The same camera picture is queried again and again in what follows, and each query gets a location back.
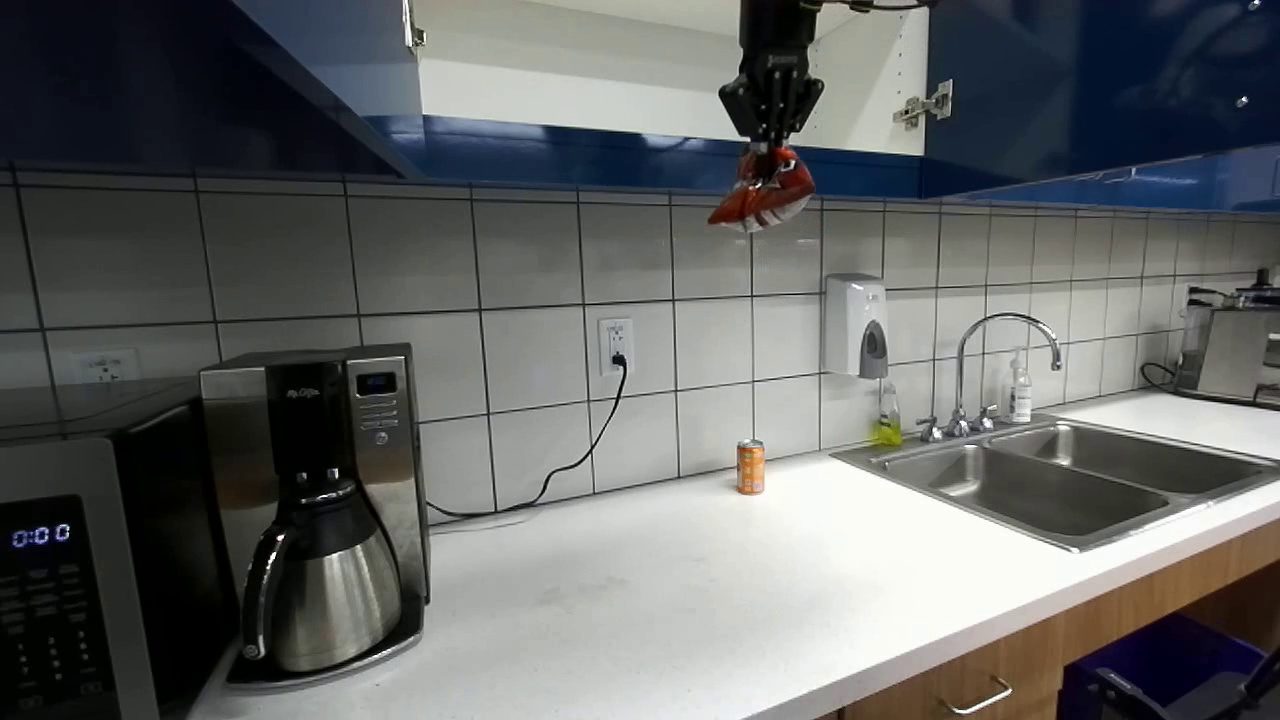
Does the blue cabinet door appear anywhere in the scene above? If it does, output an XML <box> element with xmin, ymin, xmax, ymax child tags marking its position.
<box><xmin>926</xmin><ymin>0</ymin><xmax>1280</xmax><ymax>188</ymax></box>
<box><xmin>227</xmin><ymin>0</ymin><xmax>433</xmax><ymax>183</ymax></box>

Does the steel countertop appliance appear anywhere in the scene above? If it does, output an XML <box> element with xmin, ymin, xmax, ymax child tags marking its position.
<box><xmin>1176</xmin><ymin>262</ymin><xmax>1280</xmax><ymax>410</ymax></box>

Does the black steel coffee maker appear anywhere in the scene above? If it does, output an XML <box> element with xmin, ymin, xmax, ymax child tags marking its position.
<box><xmin>195</xmin><ymin>341</ymin><xmax>433</xmax><ymax>691</ymax></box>

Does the white wall outlet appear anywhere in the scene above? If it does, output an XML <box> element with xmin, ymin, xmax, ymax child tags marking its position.
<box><xmin>594</xmin><ymin>311</ymin><xmax>641</xmax><ymax>401</ymax></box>
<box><xmin>80</xmin><ymin>347</ymin><xmax>146</xmax><ymax>390</ymax></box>

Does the metal drawer handle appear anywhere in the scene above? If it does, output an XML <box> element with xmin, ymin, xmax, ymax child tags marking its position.
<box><xmin>936</xmin><ymin>671</ymin><xmax>1020</xmax><ymax>720</ymax></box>

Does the white wall cabinet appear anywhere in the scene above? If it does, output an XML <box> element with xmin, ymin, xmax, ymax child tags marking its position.
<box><xmin>377</xmin><ymin>0</ymin><xmax>1280</xmax><ymax>209</ymax></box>

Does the chrome sink faucet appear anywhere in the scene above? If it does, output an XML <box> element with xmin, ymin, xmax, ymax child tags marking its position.
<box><xmin>912</xmin><ymin>306</ymin><xmax>1067</xmax><ymax>442</ymax></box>

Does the blue bin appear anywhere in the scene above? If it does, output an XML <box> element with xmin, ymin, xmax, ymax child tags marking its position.
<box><xmin>1058</xmin><ymin>606</ymin><xmax>1280</xmax><ymax>720</ymax></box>

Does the white soap bottle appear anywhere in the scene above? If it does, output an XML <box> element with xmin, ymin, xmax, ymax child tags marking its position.
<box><xmin>1005</xmin><ymin>347</ymin><xmax>1042</xmax><ymax>427</ymax></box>

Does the black steel microwave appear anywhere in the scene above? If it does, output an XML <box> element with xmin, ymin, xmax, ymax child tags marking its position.
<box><xmin>0</xmin><ymin>390</ymin><xmax>241</xmax><ymax>720</ymax></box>

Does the stainless steel carafe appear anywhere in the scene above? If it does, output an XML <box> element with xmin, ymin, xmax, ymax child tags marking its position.
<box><xmin>235</xmin><ymin>478</ymin><xmax>407</xmax><ymax>680</ymax></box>

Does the small orange spice bottle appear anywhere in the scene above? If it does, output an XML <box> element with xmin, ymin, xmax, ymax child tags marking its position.
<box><xmin>734</xmin><ymin>436</ymin><xmax>774</xmax><ymax>499</ymax></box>

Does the dark navy wall cabinet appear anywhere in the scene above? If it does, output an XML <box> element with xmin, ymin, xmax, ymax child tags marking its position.
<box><xmin>0</xmin><ymin>0</ymin><xmax>407</xmax><ymax>183</ymax></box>

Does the white wall soap dispenser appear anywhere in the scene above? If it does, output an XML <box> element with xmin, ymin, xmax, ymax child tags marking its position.
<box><xmin>819</xmin><ymin>273</ymin><xmax>897</xmax><ymax>382</ymax></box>

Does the black power cord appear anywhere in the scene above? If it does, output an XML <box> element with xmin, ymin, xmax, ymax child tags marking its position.
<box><xmin>419</xmin><ymin>347</ymin><xmax>637</xmax><ymax>526</ymax></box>

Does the orange red chip sachet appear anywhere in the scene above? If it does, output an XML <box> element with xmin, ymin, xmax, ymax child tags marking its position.
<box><xmin>704</xmin><ymin>141</ymin><xmax>819</xmax><ymax>241</ymax></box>

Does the stainless steel double sink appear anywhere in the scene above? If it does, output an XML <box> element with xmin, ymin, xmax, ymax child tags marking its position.
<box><xmin>834</xmin><ymin>410</ymin><xmax>1280</xmax><ymax>556</ymax></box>

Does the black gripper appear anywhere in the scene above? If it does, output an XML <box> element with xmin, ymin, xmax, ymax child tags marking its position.
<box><xmin>715</xmin><ymin>0</ymin><xmax>830</xmax><ymax>149</ymax></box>

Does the wooden base cabinet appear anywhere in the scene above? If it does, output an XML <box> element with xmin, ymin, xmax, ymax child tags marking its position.
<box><xmin>836</xmin><ymin>514</ymin><xmax>1280</xmax><ymax>720</ymax></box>

